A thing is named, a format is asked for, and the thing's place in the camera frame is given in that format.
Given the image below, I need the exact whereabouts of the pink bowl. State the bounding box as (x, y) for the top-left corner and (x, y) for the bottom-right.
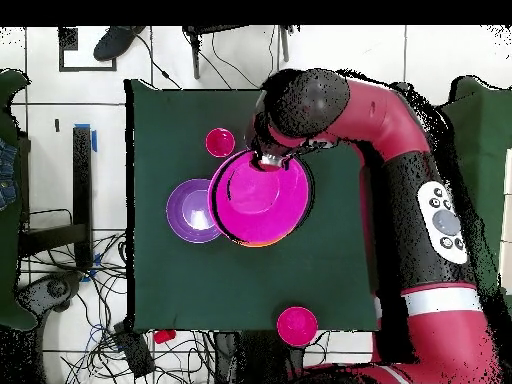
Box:
(207, 149), (315, 246)

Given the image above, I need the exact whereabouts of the orange bowl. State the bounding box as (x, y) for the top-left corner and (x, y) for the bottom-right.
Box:
(237, 234), (291, 248)

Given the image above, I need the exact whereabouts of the red cup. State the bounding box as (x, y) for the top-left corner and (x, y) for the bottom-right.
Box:
(204, 127), (237, 159)

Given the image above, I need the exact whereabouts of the purple bowl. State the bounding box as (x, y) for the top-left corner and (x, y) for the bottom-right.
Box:
(165, 177), (223, 245)

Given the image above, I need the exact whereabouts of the dark green tablecloth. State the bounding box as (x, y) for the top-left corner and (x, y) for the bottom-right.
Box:
(124, 78), (401, 334)

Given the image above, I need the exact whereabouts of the red bowl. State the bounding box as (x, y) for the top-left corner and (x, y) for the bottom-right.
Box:
(276, 306), (320, 348)

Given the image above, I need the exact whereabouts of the blue tape strip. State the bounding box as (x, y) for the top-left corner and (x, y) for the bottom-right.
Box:
(74, 122), (98, 154)

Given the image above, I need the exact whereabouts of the person's foot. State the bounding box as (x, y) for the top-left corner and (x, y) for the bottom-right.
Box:
(92, 26), (147, 62)

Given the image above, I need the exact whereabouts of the small red object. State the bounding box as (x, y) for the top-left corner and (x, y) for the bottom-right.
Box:
(152, 328), (178, 345)

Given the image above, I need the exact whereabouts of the green cloth covered table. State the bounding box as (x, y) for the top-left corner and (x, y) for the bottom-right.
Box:
(0, 68), (39, 332)
(439, 74), (512, 305)

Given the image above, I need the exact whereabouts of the black power strip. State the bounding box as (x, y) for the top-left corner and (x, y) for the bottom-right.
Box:
(112, 322), (156, 380)

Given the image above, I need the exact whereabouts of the black chair base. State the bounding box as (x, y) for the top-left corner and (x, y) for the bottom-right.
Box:
(17, 271), (85, 314)

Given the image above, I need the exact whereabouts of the person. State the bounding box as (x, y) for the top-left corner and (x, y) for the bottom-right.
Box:
(0, 137), (20, 212)

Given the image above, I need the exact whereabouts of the black floor cable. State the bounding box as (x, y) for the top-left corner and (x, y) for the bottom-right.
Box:
(135, 35), (183, 90)

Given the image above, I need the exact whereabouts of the black table frame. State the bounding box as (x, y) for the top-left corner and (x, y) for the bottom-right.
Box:
(17, 126), (95, 274)

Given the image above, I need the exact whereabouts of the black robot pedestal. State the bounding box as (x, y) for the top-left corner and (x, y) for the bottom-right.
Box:
(211, 330), (305, 384)

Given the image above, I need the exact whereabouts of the black square frame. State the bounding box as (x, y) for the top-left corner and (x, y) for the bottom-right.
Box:
(58, 26), (118, 73)

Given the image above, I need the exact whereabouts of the floor cable bundle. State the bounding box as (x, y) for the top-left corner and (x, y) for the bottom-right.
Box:
(19, 231), (217, 384)

